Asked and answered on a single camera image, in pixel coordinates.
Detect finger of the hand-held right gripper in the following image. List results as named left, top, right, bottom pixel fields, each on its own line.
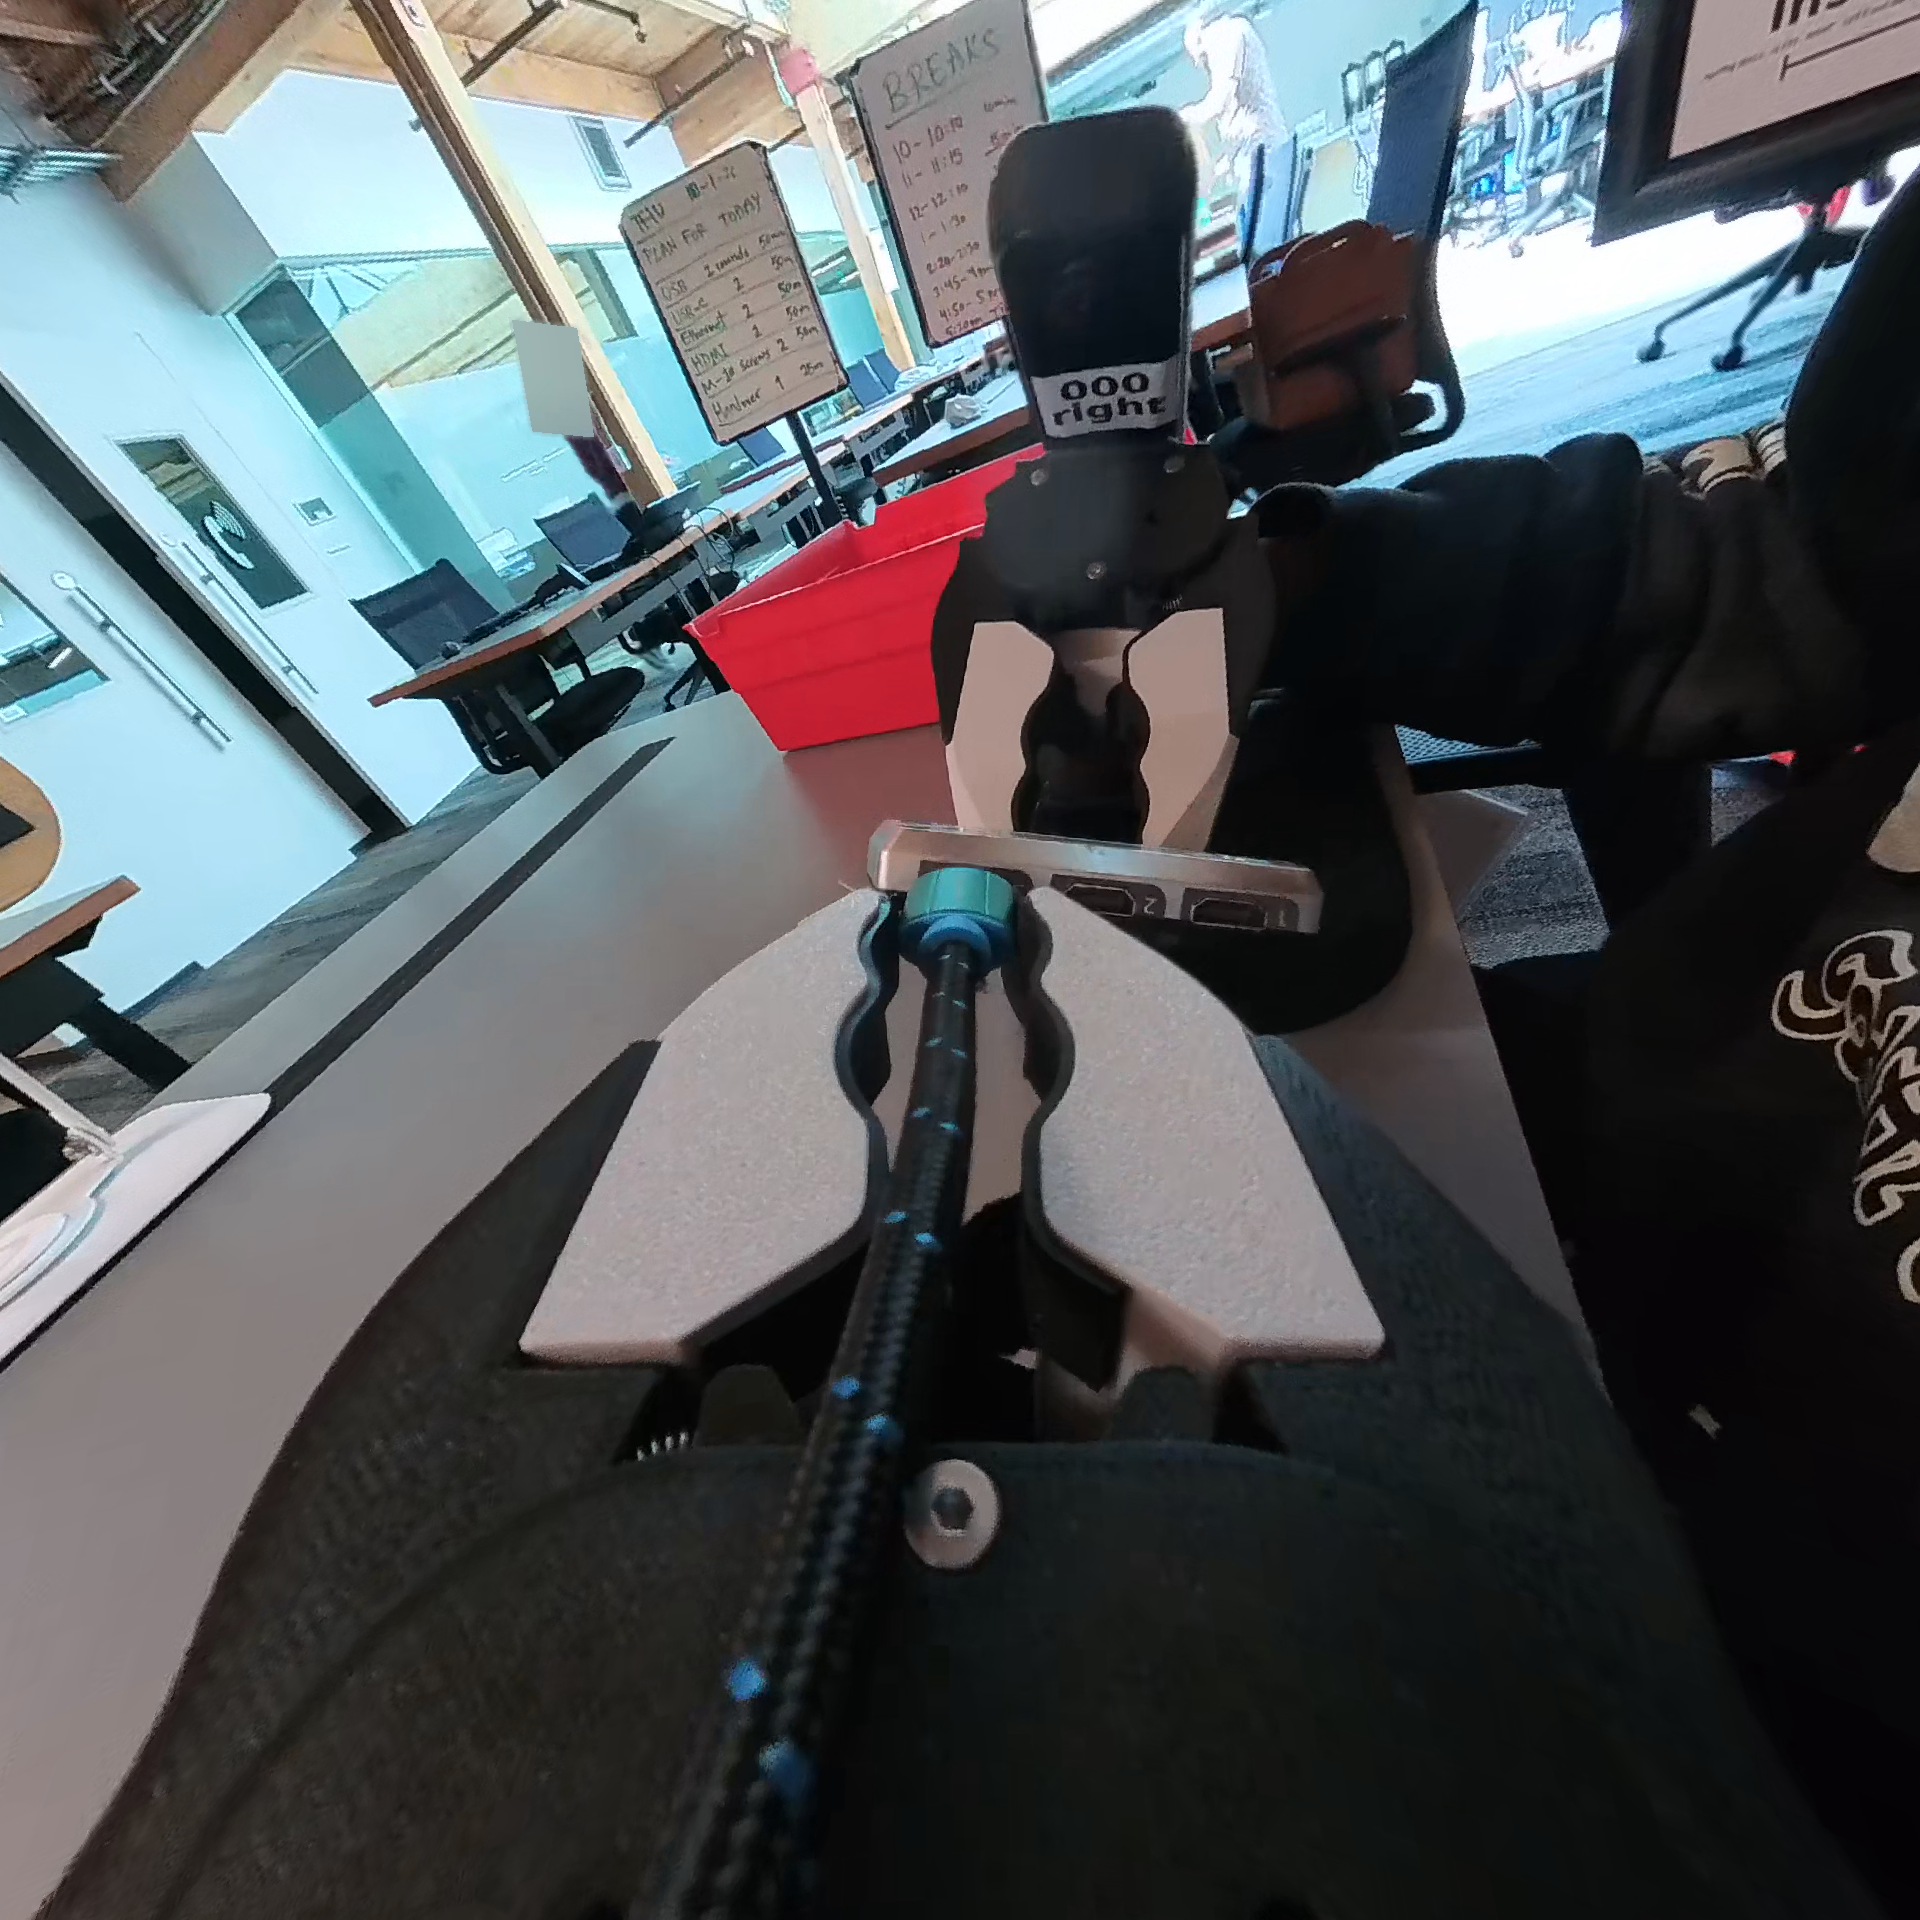
left=1108, top=607, right=1243, bottom=853
left=943, top=621, right=1080, bottom=830

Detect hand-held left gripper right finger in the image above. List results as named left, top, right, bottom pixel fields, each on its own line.
left=1019, top=885, right=1385, bottom=1389

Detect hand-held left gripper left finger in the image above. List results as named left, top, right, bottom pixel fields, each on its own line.
left=519, top=889, right=904, bottom=1370

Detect grey multiport hub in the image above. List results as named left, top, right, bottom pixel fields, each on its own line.
left=865, top=819, right=1329, bottom=934

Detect black braided hdmi cable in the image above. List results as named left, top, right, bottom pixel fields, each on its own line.
left=624, top=867, right=1032, bottom=1920

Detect person's right forearm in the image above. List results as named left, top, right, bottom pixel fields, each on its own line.
left=1247, top=189, right=1920, bottom=768

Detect red plastic bin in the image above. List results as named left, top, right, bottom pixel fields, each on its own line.
left=684, top=449, right=1052, bottom=754

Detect brown chair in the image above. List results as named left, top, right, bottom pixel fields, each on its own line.
left=1247, top=221, right=1430, bottom=438

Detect black textured pad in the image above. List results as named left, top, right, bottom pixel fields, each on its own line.
left=1207, top=691, right=1420, bottom=1038

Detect tall black office chair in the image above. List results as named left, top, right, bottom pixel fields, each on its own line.
left=1370, top=0, right=1484, bottom=452

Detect wooden desk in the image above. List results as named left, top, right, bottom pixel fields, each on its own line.
left=369, top=497, right=841, bottom=773
left=0, top=875, right=188, bottom=1097

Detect person's black printed hoodie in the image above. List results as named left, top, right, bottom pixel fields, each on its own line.
left=1478, top=719, right=1920, bottom=1920

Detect black framed screen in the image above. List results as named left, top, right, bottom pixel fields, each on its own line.
left=1590, top=0, right=1920, bottom=249

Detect white door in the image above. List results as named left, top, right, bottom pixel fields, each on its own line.
left=0, top=383, right=414, bottom=843

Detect whiteboard with black frame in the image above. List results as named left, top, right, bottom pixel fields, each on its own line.
left=849, top=0, right=1052, bottom=349
left=619, top=139, right=875, bottom=527

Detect white stand with base plate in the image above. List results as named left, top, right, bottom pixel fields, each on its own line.
left=0, top=1052, right=274, bottom=1359

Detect black board wooden frame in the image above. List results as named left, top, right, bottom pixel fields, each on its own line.
left=0, top=749, right=65, bottom=917

